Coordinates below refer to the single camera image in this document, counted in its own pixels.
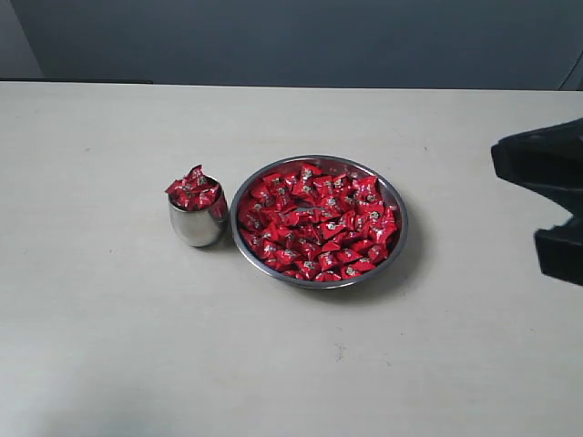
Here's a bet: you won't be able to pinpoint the red wrapped candy upper right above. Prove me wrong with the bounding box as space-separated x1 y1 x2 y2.
353 176 381 203

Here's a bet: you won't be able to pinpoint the stainless steel cup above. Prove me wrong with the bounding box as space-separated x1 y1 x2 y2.
168 185 229 248

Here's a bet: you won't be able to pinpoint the red wrapped candy left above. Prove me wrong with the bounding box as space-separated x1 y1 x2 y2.
240 210 270 232

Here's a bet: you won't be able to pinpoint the stainless steel bowl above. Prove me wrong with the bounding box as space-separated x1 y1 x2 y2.
230 155 409 290

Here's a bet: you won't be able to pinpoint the red wrapped candy top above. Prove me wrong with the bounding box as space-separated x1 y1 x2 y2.
299 163 322 182

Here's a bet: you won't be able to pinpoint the red candies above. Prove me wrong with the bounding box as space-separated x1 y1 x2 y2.
165 165 221 211

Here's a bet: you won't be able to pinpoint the red wrapped candy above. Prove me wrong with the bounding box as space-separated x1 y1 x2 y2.
295 260 322 281
240 210 270 232
353 176 381 203
299 163 322 182
340 259 376 279

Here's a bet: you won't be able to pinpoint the red wrapped candy front centre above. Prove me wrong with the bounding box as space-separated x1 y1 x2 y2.
295 260 322 281

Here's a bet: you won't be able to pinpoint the red wrapped candy front right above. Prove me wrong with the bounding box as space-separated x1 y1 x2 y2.
340 259 376 279

